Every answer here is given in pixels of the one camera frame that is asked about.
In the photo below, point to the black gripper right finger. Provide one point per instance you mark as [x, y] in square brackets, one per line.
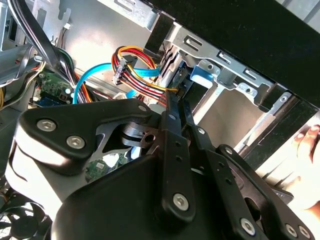
[250, 187]

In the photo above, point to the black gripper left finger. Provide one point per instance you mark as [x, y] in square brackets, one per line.
[62, 125]

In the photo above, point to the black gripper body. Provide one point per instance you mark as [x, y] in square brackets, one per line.
[112, 205]

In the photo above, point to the hard disk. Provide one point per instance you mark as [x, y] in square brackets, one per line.
[203, 75]

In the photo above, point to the person's hand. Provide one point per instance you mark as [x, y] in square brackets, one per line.
[307, 142]

